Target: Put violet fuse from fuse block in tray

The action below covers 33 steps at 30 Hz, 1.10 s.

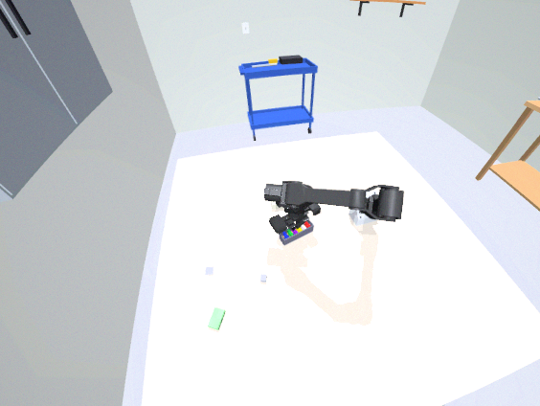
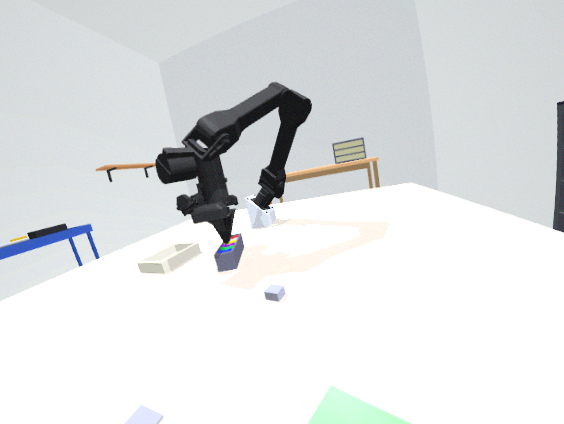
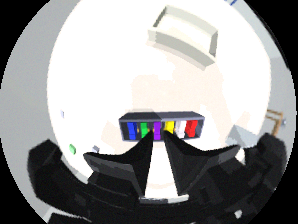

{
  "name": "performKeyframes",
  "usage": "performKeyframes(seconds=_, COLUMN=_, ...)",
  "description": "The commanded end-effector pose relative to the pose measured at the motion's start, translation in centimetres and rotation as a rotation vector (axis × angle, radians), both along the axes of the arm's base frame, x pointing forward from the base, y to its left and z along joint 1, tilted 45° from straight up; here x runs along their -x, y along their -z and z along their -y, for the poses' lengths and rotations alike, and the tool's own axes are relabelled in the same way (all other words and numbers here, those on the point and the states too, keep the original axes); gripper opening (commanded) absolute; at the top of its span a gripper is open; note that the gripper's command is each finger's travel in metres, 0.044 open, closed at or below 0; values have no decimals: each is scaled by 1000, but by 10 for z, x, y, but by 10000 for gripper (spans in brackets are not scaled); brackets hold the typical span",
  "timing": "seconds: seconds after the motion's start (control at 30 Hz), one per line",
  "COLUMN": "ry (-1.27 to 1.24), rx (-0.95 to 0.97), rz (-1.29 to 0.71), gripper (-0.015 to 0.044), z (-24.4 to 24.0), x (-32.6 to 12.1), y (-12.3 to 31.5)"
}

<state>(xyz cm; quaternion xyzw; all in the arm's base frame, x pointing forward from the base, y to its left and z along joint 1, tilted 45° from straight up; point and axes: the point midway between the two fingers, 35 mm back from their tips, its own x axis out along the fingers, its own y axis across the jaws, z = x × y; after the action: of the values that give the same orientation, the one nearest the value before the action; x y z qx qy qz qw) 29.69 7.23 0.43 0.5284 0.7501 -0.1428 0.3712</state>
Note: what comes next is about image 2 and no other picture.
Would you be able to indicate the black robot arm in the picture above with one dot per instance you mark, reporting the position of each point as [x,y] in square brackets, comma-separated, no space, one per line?
[221,129]

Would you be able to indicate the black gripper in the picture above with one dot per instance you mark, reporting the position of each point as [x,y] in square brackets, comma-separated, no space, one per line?
[215,210]

